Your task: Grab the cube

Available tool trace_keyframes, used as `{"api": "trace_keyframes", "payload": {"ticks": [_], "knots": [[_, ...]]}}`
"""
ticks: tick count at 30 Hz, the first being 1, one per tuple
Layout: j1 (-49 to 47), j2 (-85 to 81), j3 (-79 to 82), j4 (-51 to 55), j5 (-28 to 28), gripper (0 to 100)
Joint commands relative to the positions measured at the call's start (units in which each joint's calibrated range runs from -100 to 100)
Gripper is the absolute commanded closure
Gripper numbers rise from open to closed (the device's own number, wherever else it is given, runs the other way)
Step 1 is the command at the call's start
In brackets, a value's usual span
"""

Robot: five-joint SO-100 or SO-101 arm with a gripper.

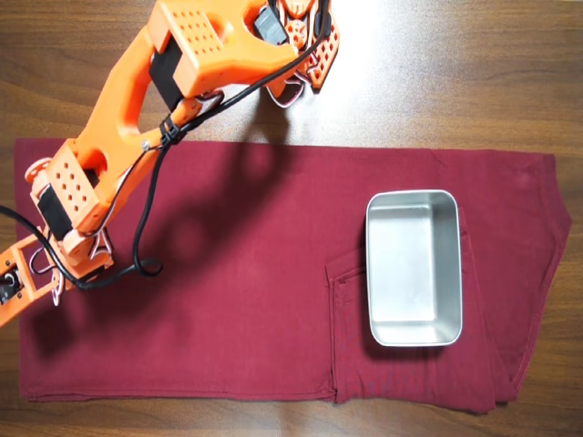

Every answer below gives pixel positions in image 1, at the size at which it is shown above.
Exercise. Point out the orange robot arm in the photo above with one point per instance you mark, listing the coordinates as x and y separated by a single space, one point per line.
118 104

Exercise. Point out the rectangular metal tray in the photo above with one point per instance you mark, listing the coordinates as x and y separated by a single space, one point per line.
412 273

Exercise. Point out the maroon cloth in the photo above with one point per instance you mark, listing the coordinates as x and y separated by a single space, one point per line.
255 273

